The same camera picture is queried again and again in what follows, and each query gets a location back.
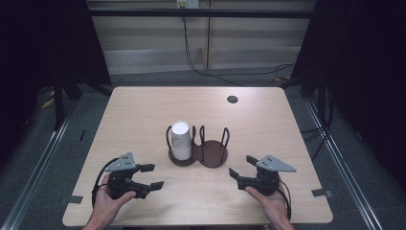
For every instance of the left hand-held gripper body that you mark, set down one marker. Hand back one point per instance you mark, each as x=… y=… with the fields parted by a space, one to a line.
x=123 y=179

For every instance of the black curtain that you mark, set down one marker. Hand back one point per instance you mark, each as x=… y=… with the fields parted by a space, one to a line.
x=38 y=41
x=367 y=64

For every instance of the grey tape piece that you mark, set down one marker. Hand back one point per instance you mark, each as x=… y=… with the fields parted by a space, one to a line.
x=320 y=192
x=75 y=199

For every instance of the dark brown double cup holder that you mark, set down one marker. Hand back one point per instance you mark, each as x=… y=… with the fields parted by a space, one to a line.
x=212 y=156

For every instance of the white paper cup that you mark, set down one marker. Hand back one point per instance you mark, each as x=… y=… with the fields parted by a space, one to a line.
x=180 y=132

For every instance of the metal floor rail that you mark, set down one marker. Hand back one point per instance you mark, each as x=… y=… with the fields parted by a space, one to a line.
x=41 y=166
x=341 y=166

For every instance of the black table grommet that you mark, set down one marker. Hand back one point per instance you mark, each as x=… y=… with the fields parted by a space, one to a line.
x=232 y=99

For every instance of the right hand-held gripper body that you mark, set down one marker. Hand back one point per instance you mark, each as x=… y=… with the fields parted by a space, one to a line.
x=268 y=182

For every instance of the black floor tape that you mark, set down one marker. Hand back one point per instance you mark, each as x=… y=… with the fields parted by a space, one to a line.
x=82 y=135

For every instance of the person's right hand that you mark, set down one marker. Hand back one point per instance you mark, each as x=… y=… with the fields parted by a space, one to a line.
x=271 y=204

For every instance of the yellow floor tape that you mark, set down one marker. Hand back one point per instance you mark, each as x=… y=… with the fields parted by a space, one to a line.
x=48 y=103

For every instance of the white wall socket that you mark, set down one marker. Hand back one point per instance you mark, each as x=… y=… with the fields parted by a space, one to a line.
x=187 y=4

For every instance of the black metal stand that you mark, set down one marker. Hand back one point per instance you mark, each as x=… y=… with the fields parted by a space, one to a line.
x=322 y=96
x=59 y=102

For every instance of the black horizontal bar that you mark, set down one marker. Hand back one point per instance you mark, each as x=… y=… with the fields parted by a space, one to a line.
x=198 y=13

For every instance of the person's left hand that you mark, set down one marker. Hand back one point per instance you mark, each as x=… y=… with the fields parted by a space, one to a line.
x=105 y=204

